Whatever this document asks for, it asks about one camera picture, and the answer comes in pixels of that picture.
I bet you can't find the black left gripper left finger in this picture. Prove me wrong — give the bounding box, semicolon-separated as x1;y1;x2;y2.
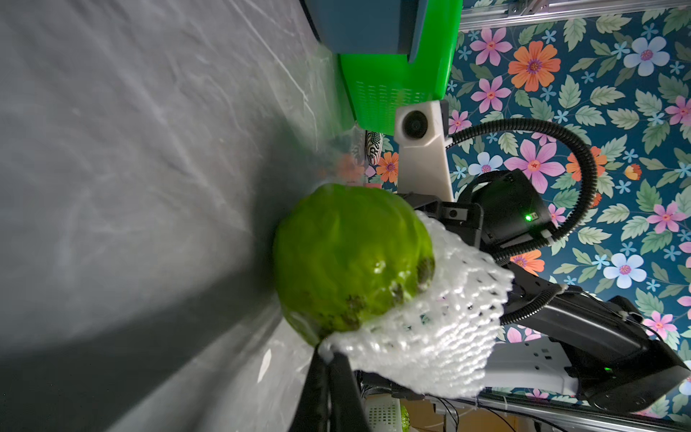
289;348;329;432

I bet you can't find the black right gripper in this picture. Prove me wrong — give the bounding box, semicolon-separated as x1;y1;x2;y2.
401;193;483;248

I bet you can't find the bright green plastic basket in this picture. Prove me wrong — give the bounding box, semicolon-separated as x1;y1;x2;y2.
338;1;464;135

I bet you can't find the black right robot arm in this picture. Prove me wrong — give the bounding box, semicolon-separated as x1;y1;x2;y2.
395;110;690;413

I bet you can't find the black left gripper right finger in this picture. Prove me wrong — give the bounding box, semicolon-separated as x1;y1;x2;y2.
329;353;370;432

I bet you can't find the grey bin of nets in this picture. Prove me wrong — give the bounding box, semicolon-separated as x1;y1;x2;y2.
301;0;429;63

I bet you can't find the striped drink can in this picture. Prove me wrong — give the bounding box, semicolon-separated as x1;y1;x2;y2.
365;131;383;166

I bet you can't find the dark-topped green custard apple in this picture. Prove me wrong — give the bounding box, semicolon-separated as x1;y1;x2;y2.
273;184;435;346

